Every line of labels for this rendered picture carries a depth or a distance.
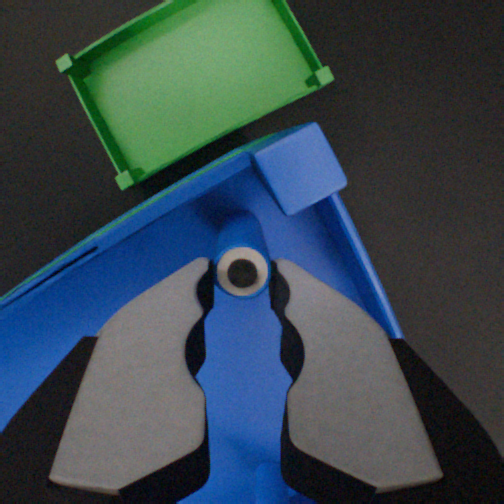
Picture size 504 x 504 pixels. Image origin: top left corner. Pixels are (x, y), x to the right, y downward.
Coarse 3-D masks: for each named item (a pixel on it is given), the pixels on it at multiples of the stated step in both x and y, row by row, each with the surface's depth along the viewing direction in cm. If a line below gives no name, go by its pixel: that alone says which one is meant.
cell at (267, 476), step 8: (264, 464) 22; (272, 464) 22; (256, 472) 22; (264, 472) 21; (272, 472) 21; (280, 472) 21; (256, 480) 21; (264, 480) 20; (272, 480) 20; (280, 480) 21; (256, 488) 20; (264, 488) 20; (272, 488) 20; (280, 488) 20; (256, 496) 20; (264, 496) 19; (272, 496) 19; (280, 496) 19; (288, 496) 20
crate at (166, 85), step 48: (192, 0) 49; (240, 0) 51; (96, 48) 48; (144, 48) 52; (192, 48) 53; (240, 48) 53; (288, 48) 53; (96, 96) 54; (144, 96) 54; (192, 96) 54; (240, 96) 55; (288, 96) 55; (144, 144) 56; (192, 144) 56
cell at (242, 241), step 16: (224, 224) 17; (240, 224) 15; (256, 224) 16; (224, 240) 13; (240, 240) 13; (256, 240) 13; (224, 256) 12; (240, 256) 12; (256, 256) 12; (224, 272) 13; (240, 272) 12; (256, 272) 12; (224, 288) 13; (240, 288) 13; (256, 288) 13
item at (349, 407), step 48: (288, 288) 11; (288, 336) 10; (336, 336) 9; (384, 336) 9; (336, 384) 8; (384, 384) 8; (288, 432) 7; (336, 432) 7; (384, 432) 7; (288, 480) 7; (336, 480) 6; (384, 480) 6; (432, 480) 6
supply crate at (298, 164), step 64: (320, 128) 10; (192, 192) 13; (256, 192) 18; (320, 192) 11; (128, 256) 19; (192, 256) 19; (320, 256) 19; (0, 320) 19; (64, 320) 19; (256, 320) 20; (384, 320) 15; (0, 384) 20; (256, 384) 21; (256, 448) 22
